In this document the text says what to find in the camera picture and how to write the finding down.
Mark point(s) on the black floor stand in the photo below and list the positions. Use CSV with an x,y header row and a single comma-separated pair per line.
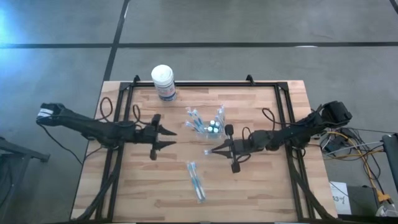
x,y
21,152

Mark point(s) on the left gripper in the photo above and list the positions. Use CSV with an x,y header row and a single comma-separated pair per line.
x,y
144,135

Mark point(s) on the black table frame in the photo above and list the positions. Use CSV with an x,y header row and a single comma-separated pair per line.
x,y
217,84

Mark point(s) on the clear acrylic organizer box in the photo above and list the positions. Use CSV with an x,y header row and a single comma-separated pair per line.
x,y
200,134

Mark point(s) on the black power box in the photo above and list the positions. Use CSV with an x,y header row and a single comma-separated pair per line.
x,y
334,144

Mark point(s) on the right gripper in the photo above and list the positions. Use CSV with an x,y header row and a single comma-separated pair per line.
x,y
242,147

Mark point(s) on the white paper sheet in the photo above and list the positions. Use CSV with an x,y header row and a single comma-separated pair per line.
x,y
340,199

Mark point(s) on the black post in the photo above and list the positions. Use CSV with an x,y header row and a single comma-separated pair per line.
x,y
391,155

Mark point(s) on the syringe blue plunger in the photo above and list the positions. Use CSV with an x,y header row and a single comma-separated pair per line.
x,y
199,181
193,180

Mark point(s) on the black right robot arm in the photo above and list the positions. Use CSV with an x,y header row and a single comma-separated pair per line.
x,y
295,132

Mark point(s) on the purple toothbrush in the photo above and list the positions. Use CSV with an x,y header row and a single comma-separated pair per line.
x,y
221,112

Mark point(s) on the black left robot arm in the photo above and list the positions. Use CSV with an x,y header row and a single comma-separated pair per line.
x,y
93,129

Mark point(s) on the white wipes canister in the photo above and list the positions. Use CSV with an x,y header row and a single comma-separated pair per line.
x,y
163,77

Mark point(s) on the grey box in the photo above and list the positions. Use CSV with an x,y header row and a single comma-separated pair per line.
x,y
362,200

